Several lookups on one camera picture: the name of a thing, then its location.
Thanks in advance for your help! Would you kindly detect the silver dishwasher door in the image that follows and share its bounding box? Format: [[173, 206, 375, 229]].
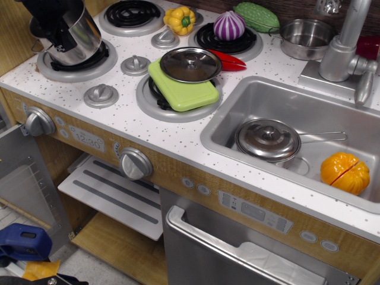
[[160, 189, 360, 284]]

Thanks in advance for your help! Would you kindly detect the red toy chili pepper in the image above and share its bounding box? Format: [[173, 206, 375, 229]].
[[207, 49, 246, 71]]

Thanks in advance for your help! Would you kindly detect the silver oven knob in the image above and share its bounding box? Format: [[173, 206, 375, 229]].
[[119, 147, 153, 181], [25, 106, 56, 137]]

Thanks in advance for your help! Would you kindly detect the left silver oven knob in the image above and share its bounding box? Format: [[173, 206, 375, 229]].
[[25, 106, 56, 137]]

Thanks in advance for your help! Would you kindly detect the silver stovetop knob back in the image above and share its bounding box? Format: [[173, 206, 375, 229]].
[[151, 28, 180, 49]]

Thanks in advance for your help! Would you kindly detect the yellow cloth scrap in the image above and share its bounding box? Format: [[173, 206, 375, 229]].
[[22, 260, 61, 281]]

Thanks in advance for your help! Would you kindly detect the blue clamp tool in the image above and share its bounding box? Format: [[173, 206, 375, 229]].
[[1, 223, 53, 261]]

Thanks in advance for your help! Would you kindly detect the front right stove burner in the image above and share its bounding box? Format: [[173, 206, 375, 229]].
[[135, 75, 223, 123]]

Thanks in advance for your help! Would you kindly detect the silver stovetop knob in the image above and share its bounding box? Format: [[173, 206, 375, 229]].
[[151, 28, 180, 49], [83, 84, 119, 109], [121, 55, 151, 77]]

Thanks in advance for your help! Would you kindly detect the green plastic cutting board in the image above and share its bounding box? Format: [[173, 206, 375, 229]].
[[148, 59, 219, 112]]

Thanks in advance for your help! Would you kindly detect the silver sink basin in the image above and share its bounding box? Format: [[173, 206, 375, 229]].
[[201, 77, 379, 214]]

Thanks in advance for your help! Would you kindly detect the open oven door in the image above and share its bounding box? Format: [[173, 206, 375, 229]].
[[1, 125, 72, 257]]

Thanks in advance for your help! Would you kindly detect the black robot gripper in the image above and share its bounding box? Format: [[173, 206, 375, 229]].
[[20, 1, 77, 53]]

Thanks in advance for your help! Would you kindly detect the red cup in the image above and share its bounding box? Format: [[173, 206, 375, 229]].
[[356, 35, 379, 60]]

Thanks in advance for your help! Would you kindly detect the steel pot lid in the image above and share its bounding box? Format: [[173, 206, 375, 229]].
[[160, 47, 222, 83]]

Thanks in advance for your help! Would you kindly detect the green toy bitter gourd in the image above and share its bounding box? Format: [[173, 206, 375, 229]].
[[233, 2, 280, 33]]

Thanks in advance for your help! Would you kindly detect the back right stove burner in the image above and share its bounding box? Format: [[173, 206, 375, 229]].
[[188, 23, 264, 62]]

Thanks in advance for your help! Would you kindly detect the back left stove burner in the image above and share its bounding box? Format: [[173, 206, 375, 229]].
[[99, 1, 164, 37]]

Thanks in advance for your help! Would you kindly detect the silver stovetop knob front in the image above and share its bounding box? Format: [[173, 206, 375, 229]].
[[83, 84, 119, 109]]

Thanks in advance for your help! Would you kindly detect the right silver oven knob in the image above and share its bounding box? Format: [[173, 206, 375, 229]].
[[119, 147, 153, 181]]

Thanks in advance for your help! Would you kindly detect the white oven rack shelf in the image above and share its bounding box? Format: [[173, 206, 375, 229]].
[[58, 156, 163, 240]]

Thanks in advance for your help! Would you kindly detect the steel saucepan with lid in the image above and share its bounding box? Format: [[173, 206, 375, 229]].
[[235, 118, 348, 168]]

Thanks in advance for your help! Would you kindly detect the small steel bowl pot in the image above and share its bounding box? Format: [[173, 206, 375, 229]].
[[268, 19, 338, 61]]

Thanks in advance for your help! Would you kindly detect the silver stovetop knob middle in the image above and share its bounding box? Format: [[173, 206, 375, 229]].
[[121, 55, 151, 77]]

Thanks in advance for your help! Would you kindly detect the front left stove burner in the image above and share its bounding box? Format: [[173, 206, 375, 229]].
[[37, 40, 118, 83]]

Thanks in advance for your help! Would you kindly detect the silver toy faucet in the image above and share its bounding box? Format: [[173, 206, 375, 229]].
[[298, 1, 378, 106]]

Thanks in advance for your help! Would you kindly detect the yellow toy bell pepper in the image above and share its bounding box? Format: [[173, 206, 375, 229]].
[[163, 6, 196, 36]]

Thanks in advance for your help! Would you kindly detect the stove burner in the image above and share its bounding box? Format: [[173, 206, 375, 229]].
[[37, 40, 118, 83], [188, 23, 264, 62], [135, 75, 223, 123], [99, 1, 164, 37]]

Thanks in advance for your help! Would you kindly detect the purple toy onion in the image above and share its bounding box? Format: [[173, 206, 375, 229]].
[[213, 11, 246, 41]]

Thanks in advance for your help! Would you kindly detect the orange toy pumpkin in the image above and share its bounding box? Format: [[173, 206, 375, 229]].
[[320, 152, 371, 195]]

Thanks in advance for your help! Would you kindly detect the tall steel pot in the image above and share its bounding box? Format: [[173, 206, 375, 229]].
[[34, 1, 102, 66]]

